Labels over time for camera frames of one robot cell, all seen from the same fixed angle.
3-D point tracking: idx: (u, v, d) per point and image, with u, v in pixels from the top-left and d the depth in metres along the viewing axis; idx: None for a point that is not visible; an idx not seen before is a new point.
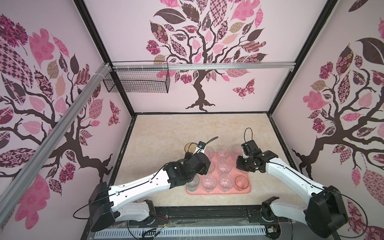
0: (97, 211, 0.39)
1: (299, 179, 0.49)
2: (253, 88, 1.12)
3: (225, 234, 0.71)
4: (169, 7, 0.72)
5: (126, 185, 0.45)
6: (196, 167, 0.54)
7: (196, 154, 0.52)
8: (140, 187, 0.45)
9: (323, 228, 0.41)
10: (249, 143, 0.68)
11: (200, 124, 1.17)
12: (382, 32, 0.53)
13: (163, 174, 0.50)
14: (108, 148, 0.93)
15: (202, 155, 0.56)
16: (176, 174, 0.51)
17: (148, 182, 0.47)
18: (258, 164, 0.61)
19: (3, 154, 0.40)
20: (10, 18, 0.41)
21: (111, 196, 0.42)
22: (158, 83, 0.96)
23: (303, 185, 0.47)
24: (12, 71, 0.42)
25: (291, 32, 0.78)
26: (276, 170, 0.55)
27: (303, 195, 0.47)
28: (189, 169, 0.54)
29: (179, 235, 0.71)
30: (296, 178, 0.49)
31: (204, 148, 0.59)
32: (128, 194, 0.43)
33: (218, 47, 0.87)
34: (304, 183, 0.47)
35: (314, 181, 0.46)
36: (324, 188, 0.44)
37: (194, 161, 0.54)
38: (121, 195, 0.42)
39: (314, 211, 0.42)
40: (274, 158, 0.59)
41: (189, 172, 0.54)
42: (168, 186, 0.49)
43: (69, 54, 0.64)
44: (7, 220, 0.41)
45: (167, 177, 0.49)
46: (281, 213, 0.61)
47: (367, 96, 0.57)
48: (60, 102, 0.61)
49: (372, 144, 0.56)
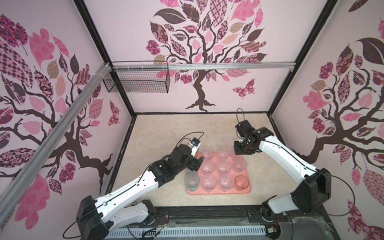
0: (87, 225, 0.38)
1: (293, 160, 0.48)
2: (253, 88, 1.12)
3: (225, 234, 0.71)
4: (168, 7, 0.72)
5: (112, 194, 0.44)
6: (179, 161, 0.55)
7: (177, 148, 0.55)
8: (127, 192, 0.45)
9: (308, 204, 0.44)
10: (242, 124, 0.67)
11: (200, 124, 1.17)
12: (382, 32, 0.53)
13: (149, 174, 0.50)
14: (109, 148, 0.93)
15: (185, 147, 0.57)
16: (162, 173, 0.51)
17: (135, 186, 0.47)
18: (252, 141, 0.59)
19: (3, 154, 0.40)
20: (10, 18, 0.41)
21: (99, 207, 0.41)
22: (158, 83, 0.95)
23: (297, 166, 0.46)
24: (12, 71, 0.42)
25: (291, 32, 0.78)
26: (272, 148, 0.53)
27: (294, 176, 0.47)
28: (174, 164, 0.55)
29: (179, 235, 0.71)
30: (290, 158, 0.48)
31: (197, 145, 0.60)
32: (117, 202, 0.43)
33: (218, 47, 0.87)
34: (298, 164, 0.47)
35: (307, 163, 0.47)
36: (316, 170, 0.44)
37: (175, 154, 0.54)
38: (109, 204, 0.42)
39: (303, 190, 0.43)
40: (270, 137, 0.56)
41: (175, 167, 0.55)
42: (156, 185, 0.50)
43: (69, 54, 0.64)
44: (7, 220, 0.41)
45: (153, 178, 0.50)
46: (279, 209, 0.61)
47: (367, 96, 0.57)
48: (60, 102, 0.61)
49: (372, 144, 0.56)
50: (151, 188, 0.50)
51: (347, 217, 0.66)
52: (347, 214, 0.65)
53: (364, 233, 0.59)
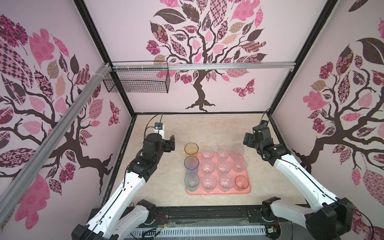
0: None
1: (311, 184, 0.45)
2: (253, 88, 1.12)
3: (225, 234, 0.71)
4: (168, 7, 0.72)
5: (103, 210, 0.42)
6: (154, 149, 0.54)
7: (145, 140, 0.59)
8: (117, 201, 0.44)
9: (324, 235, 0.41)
10: (262, 132, 0.60)
11: (200, 124, 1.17)
12: (382, 32, 0.53)
13: (131, 175, 0.49)
14: (109, 148, 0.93)
15: (154, 137, 0.55)
16: (143, 166, 0.51)
17: (122, 191, 0.45)
18: (267, 157, 0.56)
19: (3, 154, 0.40)
20: (10, 18, 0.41)
21: (95, 228, 0.39)
22: (158, 83, 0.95)
23: (314, 191, 0.43)
24: (12, 71, 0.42)
25: (291, 32, 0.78)
26: (287, 167, 0.51)
27: (311, 201, 0.44)
28: (151, 154, 0.54)
29: (179, 235, 0.71)
30: (308, 183, 0.45)
31: (161, 127, 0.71)
32: (112, 215, 0.41)
33: (218, 47, 0.87)
34: (315, 189, 0.44)
35: (326, 189, 0.44)
36: (336, 199, 0.41)
37: (147, 145, 0.53)
38: (105, 219, 0.41)
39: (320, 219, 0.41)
40: (286, 155, 0.53)
41: (152, 156, 0.55)
42: (143, 180, 0.50)
43: (69, 54, 0.64)
44: (7, 220, 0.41)
45: (136, 174, 0.49)
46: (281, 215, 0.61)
47: (367, 96, 0.57)
48: (60, 102, 0.61)
49: (372, 144, 0.56)
50: (138, 186, 0.49)
51: None
52: None
53: (364, 233, 0.59)
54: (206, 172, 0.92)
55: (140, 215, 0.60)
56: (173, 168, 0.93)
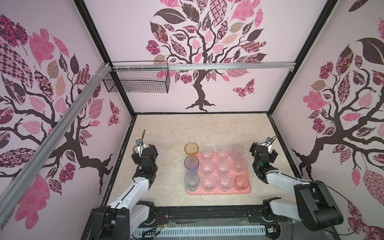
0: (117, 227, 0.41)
1: (288, 177, 0.55)
2: (253, 88, 1.12)
3: (225, 234, 0.71)
4: (168, 7, 0.72)
5: (121, 197, 0.49)
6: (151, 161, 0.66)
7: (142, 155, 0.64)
8: (132, 190, 0.52)
9: (310, 216, 0.43)
10: (262, 154, 0.69)
11: (200, 124, 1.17)
12: (382, 32, 0.53)
13: (138, 178, 0.60)
14: (108, 148, 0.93)
15: (149, 149, 0.67)
16: (146, 174, 0.63)
17: (134, 185, 0.55)
18: (260, 177, 0.68)
19: (3, 154, 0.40)
20: (10, 18, 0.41)
21: (117, 205, 0.45)
22: (158, 83, 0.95)
23: (292, 181, 0.53)
24: (12, 71, 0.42)
25: (291, 32, 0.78)
26: (274, 177, 0.61)
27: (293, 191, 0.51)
28: (150, 166, 0.66)
29: (179, 235, 0.71)
30: (286, 177, 0.56)
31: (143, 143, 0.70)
32: (130, 197, 0.49)
33: (218, 47, 0.87)
34: (292, 179, 0.54)
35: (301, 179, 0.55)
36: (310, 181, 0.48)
37: (145, 158, 0.64)
38: (124, 201, 0.47)
39: (301, 201, 0.45)
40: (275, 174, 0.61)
41: (151, 166, 0.66)
42: (148, 185, 0.61)
43: (69, 54, 0.64)
44: (7, 220, 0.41)
45: (142, 177, 0.61)
46: (281, 213, 0.60)
47: (367, 96, 0.57)
48: (60, 102, 0.61)
49: (372, 144, 0.56)
50: (145, 185, 0.59)
51: (347, 217, 0.66)
52: (347, 214, 0.65)
53: (364, 233, 0.59)
54: (206, 172, 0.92)
55: (142, 212, 0.60)
56: (173, 168, 0.93)
